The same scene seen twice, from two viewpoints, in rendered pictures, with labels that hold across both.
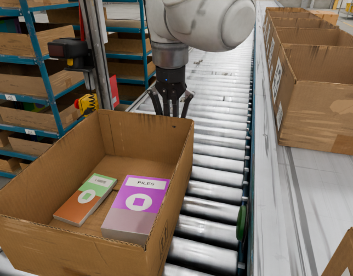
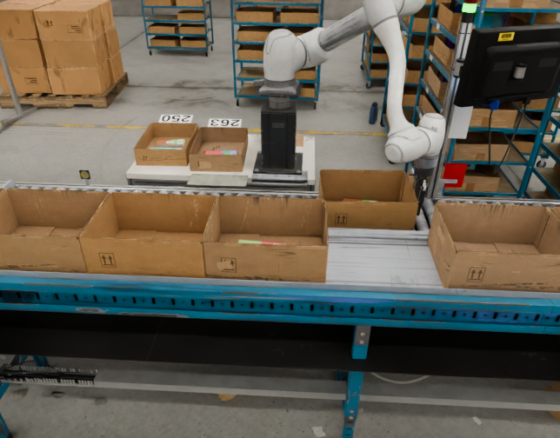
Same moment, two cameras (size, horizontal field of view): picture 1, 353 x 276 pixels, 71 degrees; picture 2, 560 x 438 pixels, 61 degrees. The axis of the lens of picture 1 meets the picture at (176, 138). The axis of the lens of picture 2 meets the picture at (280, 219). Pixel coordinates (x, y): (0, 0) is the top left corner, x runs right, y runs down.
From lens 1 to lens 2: 1.72 m
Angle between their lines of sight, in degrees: 64
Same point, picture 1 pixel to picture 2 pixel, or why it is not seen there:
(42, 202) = (342, 189)
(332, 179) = (403, 257)
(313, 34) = not seen: outside the picture
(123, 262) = not seen: hidden behind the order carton
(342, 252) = (322, 205)
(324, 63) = not seen: outside the picture
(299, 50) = (553, 220)
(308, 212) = (370, 245)
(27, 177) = (342, 173)
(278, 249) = (343, 233)
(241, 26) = (391, 154)
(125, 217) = not seen: hidden behind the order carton
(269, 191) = (375, 233)
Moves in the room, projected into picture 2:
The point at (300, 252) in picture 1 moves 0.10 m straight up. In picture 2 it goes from (345, 241) to (348, 218)
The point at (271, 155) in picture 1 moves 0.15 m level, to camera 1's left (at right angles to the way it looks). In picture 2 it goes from (409, 235) to (392, 215)
